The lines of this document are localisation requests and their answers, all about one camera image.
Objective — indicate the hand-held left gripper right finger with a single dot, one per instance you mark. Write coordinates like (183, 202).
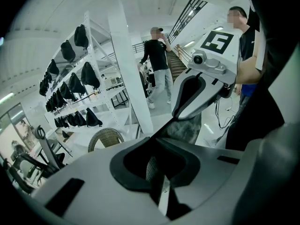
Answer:
(215, 177)

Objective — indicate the white square pillar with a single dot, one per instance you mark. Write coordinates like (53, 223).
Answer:
(126, 67)

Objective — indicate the row of black waist bags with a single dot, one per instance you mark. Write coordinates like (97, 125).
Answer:
(87, 75)

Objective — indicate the white metal shelving rack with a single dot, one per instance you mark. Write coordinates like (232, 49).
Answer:
(103, 103)

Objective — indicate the person's right forearm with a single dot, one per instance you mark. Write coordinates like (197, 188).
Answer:
(248, 71)

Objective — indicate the wicker chair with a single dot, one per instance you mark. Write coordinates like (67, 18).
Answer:
(105, 137)

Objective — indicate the wooden staircase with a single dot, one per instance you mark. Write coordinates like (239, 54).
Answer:
(175, 64)

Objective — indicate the person's black shirt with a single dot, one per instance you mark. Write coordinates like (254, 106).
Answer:
(281, 43)

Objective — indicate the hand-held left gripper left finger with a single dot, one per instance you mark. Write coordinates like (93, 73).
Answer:
(98, 196)

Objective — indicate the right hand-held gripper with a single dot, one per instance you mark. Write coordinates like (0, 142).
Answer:
(225, 43)

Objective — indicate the black mesh office chair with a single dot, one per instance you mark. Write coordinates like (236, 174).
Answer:
(28, 159)

